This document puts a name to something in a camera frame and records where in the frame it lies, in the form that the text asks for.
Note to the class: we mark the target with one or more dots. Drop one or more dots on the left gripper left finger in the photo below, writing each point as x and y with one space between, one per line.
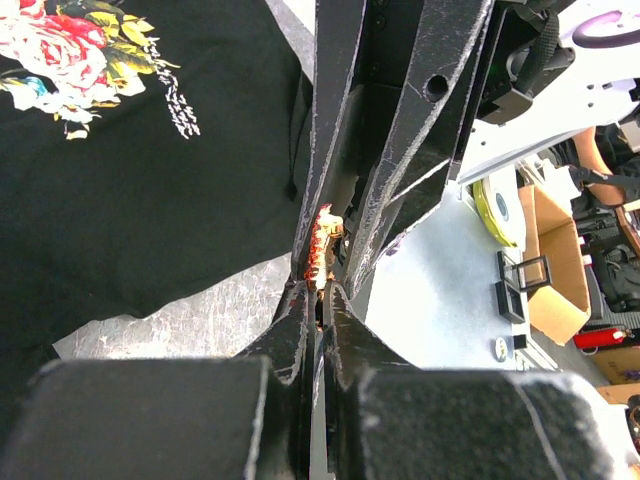
245 417

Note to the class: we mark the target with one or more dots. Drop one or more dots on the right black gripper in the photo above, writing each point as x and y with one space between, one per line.
419 80

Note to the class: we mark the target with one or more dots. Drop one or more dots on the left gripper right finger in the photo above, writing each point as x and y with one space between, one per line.
388 419

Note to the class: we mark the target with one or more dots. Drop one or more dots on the orange butterfly brooch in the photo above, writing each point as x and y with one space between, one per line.
326 228

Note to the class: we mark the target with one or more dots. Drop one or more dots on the black printed t-shirt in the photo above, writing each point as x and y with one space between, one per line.
149 150

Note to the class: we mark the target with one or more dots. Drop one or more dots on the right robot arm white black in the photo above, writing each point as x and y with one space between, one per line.
557 67

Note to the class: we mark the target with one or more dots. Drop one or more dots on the yellow tape roll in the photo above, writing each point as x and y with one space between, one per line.
497 202

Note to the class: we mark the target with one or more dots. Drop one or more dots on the brown cardboard box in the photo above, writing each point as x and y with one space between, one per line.
560 309

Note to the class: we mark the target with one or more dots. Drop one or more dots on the red bottle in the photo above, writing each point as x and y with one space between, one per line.
595 339

